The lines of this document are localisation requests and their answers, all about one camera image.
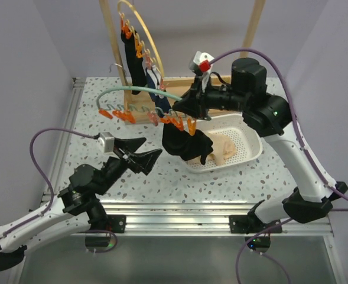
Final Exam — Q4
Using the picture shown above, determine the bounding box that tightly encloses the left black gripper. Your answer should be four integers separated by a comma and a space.
95, 137, 162, 195

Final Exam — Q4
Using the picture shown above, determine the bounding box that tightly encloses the yellow clip hanger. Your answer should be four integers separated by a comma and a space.
117, 1, 164, 75

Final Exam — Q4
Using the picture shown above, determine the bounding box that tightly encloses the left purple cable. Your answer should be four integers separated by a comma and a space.
0, 127, 100, 276

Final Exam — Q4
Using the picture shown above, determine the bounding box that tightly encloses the black sock on yellow hanger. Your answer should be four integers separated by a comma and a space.
121, 31, 147, 87

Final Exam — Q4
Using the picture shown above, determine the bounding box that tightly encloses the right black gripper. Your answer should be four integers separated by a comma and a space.
173, 73, 251, 120

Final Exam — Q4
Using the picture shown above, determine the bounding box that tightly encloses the beige underwear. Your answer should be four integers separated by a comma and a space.
188, 131, 237, 166

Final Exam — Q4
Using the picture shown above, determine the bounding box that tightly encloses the navy blue underwear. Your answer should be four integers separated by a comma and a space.
145, 66, 171, 118

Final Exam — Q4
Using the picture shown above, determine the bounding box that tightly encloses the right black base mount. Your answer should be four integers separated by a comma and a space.
229, 215, 283, 253

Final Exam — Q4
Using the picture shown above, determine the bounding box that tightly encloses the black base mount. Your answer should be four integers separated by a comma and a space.
84, 215, 126, 254
229, 215, 283, 253

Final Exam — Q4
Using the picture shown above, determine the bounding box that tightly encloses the wooden drying rack frame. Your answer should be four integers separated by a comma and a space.
99, 0, 266, 126

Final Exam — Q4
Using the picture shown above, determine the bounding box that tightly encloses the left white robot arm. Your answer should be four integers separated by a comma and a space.
0, 132, 162, 272

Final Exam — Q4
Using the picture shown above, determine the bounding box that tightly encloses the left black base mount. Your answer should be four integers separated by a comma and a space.
84, 215, 126, 254

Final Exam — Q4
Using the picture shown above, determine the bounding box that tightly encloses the aluminium rail frame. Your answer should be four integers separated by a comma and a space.
6, 77, 348, 284

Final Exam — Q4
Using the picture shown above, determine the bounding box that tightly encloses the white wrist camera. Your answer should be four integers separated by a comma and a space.
189, 51, 214, 92
97, 132, 115, 153

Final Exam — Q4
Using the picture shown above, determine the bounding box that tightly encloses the black underwear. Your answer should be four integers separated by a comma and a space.
162, 124, 213, 164

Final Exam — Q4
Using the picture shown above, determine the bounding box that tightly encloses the white perforated plastic basket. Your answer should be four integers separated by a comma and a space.
183, 113, 262, 173

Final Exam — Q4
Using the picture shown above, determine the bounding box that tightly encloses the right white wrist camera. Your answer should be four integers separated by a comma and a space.
189, 51, 214, 92

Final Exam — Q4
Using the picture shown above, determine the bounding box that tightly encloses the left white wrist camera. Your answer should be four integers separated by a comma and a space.
97, 132, 115, 153

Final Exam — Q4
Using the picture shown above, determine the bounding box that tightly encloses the green clip hanger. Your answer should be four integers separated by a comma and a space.
96, 78, 193, 124

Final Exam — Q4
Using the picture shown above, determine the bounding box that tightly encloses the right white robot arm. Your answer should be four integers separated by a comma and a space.
173, 57, 348, 234

